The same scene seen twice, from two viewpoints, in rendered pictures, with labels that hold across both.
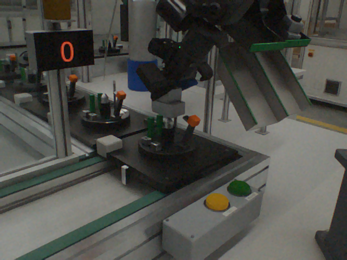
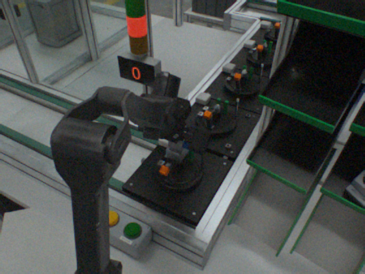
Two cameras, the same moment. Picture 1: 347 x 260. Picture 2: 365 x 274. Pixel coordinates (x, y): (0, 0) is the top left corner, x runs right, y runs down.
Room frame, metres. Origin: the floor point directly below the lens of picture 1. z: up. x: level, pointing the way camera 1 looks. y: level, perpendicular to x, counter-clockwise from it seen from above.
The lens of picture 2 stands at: (0.57, -0.57, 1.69)
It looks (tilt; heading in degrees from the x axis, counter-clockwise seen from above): 43 degrees down; 75
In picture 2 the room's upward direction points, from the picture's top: straight up
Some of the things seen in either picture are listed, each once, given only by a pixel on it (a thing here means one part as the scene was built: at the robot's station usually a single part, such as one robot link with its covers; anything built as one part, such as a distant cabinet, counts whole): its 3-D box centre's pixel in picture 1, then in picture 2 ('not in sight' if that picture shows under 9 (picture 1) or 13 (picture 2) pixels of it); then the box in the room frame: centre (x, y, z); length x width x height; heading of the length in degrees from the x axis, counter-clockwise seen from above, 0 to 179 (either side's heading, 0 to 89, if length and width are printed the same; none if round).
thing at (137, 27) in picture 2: not in sight; (137, 24); (0.66, 0.23, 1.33); 0.05 x 0.05 x 0.05
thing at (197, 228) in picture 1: (215, 217); (112, 225); (0.50, -0.08, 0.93); 0.21 x 0.07 x 0.06; 136
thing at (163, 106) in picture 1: (165, 97); (180, 140); (0.72, 0.02, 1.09); 0.08 x 0.04 x 0.07; 47
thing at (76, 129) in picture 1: (104, 106); (216, 113); (0.89, 0.20, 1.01); 0.24 x 0.24 x 0.13; 46
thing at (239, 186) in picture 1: (239, 189); (132, 230); (0.56, -0.13, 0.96); 0.04 x 0.04 x 0.02
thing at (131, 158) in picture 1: (167, 151); (179, 175); (0.72, 0.01, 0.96); 0.24 x 0.24 x 0.02; 46
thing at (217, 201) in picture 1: (217, 203); (110, 218); (0.50, -0.08, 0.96); 0.04 x 0.04 x 0.02
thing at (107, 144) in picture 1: (109, 147); (167, 141); (0.71, 0.15, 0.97); 0.05 x 0.05 x 0.04; 46
